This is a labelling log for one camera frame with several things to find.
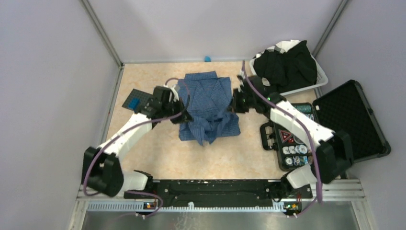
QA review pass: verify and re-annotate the blue toy brick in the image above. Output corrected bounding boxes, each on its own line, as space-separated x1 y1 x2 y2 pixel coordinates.
128 98 139 110

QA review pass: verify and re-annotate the blue checkered long sleeve shirt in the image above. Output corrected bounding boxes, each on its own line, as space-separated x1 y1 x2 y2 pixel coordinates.
179 71 241 145

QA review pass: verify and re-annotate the black poker chip case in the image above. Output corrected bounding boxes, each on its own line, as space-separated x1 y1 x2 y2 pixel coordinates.
260 80 392 172

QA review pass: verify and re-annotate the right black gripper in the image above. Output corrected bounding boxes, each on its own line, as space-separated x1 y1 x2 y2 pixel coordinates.
226 88 256 114

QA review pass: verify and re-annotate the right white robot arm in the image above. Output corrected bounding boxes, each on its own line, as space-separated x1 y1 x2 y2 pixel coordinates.
230 75 354 197

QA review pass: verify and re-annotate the white plastic laundry basket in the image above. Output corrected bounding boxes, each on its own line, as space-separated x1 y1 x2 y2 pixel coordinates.
248 44 329 96

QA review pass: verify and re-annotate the black shirt in basket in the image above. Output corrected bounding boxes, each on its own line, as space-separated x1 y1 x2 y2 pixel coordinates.
253 40 318 95

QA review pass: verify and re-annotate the white garment in basket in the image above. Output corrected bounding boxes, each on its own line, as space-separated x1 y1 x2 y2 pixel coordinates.
265 40 301 54

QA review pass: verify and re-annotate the dark grey building baseplate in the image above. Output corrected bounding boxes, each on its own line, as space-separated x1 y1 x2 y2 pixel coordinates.
122 89 153 113

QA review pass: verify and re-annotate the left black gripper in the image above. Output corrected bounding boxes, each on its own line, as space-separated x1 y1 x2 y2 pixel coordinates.
162 97 193 124

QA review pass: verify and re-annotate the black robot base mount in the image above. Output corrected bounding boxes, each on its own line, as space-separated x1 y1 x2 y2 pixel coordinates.
144 179 313 207

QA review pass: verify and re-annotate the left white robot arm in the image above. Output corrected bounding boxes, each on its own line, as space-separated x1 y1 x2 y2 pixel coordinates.
81 85 192 198

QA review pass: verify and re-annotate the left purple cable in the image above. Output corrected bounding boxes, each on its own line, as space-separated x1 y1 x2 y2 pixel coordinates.
83 78 191 219

